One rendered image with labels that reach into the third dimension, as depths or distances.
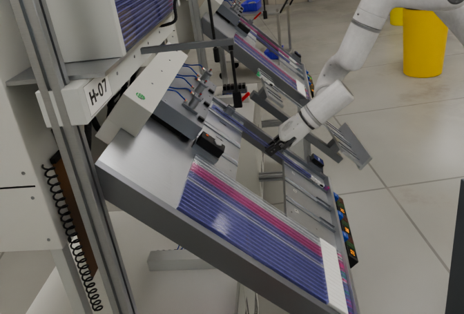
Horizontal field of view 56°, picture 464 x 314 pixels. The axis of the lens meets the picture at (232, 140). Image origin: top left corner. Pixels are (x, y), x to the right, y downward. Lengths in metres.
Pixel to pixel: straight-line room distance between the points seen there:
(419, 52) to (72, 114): 4.22
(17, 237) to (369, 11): 1.07
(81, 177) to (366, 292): 1.64
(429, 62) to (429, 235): 2.54
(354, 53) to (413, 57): 3.48
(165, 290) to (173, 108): 0.58
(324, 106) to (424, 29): 3.37
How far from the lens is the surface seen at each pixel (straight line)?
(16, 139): 0.96
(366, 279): 2.32
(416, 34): 4.75
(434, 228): 2.67
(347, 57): 1.37
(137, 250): 1.63
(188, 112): 1.20
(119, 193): 0.93
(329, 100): 1.41
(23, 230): 1.08
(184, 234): 0.96
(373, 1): 1.34
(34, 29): 0.81
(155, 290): 1.46
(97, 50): 0.93
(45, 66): 0.82
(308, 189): 1.51
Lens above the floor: 1.60
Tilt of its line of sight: 26 degrees down
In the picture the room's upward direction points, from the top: 8 degrees counter-clockwise
